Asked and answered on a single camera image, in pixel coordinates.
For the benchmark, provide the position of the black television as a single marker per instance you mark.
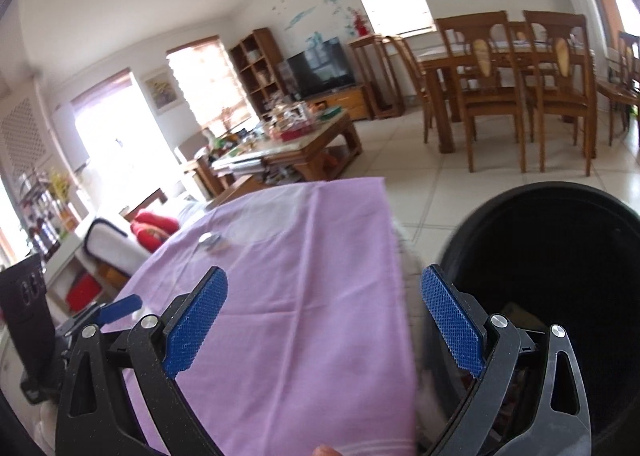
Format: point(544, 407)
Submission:
point(320, 68)

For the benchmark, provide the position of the black trash bin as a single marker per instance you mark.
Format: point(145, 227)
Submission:
point(550, 246)

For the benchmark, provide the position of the white shelf unit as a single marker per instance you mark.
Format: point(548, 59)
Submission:
point(65, 256)

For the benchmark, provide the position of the wooden coffee table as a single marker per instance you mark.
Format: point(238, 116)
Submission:
point(320, 145)

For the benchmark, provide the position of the row of bottles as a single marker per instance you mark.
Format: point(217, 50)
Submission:
point(47, 221)

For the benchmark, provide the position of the person's right hand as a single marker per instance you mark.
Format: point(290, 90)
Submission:
point(326, 451)

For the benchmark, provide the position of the yellow artificial flowers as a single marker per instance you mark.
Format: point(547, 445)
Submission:
point(59, 183)

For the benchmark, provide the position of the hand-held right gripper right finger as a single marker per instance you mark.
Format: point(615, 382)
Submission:
point(450, 316)

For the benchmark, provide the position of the wooden dining table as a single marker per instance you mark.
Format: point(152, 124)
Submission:
point(445, 80)

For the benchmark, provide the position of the purple tablecloth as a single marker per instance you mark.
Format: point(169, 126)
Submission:
point(300, 261)

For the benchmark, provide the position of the wooden bookshelf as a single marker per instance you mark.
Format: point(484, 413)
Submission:
point(255, 70)

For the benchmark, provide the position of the red box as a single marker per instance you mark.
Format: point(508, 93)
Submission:
point(84, 292)

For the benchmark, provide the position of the wooden television cabinet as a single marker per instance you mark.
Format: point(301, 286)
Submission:
point(350, 103)

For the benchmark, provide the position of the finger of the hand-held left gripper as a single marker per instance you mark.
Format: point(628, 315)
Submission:
point(120, 308)

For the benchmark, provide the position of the cluster of glass jars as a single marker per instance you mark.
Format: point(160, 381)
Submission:
point(290, 120)

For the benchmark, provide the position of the white standing air conditioner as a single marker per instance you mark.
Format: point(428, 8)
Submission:
point(582, 5)

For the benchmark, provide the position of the wooden sofa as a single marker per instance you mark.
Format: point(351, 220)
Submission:
point(240, 186)

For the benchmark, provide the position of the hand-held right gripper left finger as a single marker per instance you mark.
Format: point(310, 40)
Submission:
point(195, 321)

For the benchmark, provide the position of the tall wooden stand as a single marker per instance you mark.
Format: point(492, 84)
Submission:
point(370, 41)

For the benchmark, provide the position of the red flower vase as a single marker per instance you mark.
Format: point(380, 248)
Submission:
point(359, 23)

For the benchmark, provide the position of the small wall picture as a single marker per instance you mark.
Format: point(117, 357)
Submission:
point(161, 90)

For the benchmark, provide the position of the red cushion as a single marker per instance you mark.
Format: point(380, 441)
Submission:
point(152, 240)
point(157, 222)

